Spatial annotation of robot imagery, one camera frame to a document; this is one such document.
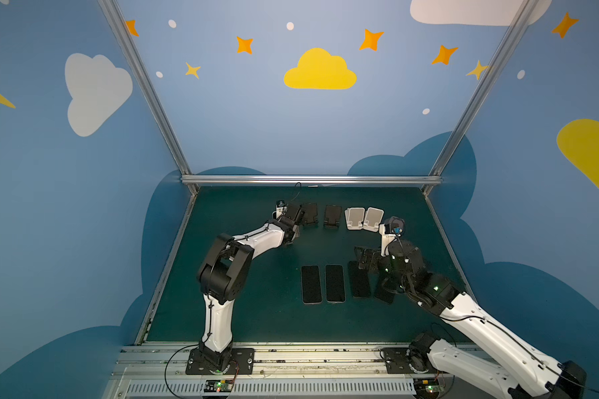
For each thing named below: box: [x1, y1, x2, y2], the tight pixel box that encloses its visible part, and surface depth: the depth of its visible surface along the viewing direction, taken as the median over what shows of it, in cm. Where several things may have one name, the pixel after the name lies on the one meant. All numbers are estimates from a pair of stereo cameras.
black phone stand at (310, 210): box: [302, 201, 318, 225], surface depth 108 cm
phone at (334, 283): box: [325, 264, 347, 303], surface depth 93 cm
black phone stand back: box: [323, 204, 342, 231], surface depth 109 cm
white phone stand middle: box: [344, 206, 366, 231], surface depth 107 cm
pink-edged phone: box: [301, 265, 323, 305], surface depth 90 cm
